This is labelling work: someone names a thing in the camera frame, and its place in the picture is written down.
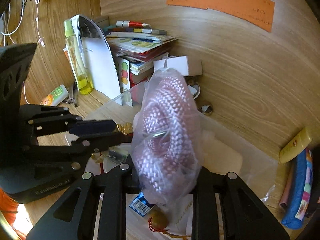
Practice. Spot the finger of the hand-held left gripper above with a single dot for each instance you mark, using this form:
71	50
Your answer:
100	142
92	127

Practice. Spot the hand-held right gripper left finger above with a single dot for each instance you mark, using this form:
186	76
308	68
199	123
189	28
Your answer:
117	185

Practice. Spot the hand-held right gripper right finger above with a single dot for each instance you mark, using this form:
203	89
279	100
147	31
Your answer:
207	185

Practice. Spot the clear plastic storage box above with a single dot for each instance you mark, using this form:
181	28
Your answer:
245	170

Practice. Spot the green brown gourd charm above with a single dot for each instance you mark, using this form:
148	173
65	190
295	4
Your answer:
158	220

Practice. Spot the wooden desktop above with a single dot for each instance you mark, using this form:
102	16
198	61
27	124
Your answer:
97	103

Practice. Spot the small blue barcode box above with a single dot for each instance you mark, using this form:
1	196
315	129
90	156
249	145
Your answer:
141	205

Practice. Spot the green orange tube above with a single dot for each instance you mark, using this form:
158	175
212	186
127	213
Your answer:
55	96

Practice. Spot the fruit print book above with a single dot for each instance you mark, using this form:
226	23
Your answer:
124	75

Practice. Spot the orange booklet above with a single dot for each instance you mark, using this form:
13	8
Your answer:
67	56

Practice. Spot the white curved folder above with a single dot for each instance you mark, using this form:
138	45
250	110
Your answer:
100	62

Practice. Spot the green spray bottle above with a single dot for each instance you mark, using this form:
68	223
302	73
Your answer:
77	62

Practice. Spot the blue patchwork pouch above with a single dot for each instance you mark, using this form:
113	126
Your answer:
297	195

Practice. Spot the stack of books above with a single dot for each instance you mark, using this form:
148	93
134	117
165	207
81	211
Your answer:
140	47

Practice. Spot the yellow tube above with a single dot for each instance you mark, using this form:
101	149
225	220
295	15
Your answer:
295	146

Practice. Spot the bowl of small trinkets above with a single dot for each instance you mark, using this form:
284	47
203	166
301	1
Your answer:
193	90

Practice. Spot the small white cardboard box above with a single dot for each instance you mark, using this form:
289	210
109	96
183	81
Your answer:
177	65

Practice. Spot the red white pen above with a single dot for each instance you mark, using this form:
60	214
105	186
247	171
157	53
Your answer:
132	24

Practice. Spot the person's orange clothing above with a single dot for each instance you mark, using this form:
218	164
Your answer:
7	202

